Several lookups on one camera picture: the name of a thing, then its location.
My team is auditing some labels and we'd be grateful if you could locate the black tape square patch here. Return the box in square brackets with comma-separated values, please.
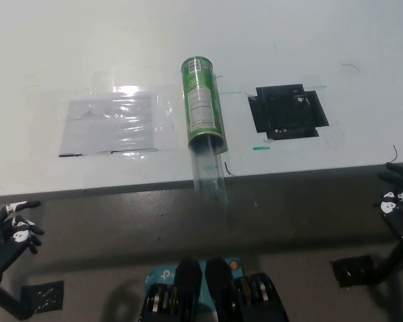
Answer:
[247, 83, 331, 140]

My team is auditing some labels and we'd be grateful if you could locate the clear plastic chips tray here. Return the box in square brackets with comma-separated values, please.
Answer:
[189, 133, 230, 209]

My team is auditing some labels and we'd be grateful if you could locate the black floor tape patch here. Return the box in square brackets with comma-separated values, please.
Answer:
[330, 254, 377, 288]
[20, 279, 65, 315]

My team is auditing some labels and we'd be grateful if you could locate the left robot hand skeleton glove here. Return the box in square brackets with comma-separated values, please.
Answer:
[0, 200, 45, 280]

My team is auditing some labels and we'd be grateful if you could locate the clear taped plastic sheet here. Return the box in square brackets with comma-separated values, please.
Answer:
[58, 93, 156, 156]

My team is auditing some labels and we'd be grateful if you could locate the right robot hand skeleton glove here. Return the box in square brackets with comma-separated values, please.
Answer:
[377, 162, 403, 241]

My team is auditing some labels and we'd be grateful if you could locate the green chips can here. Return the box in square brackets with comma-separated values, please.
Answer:
[180, 56, 229, 154]

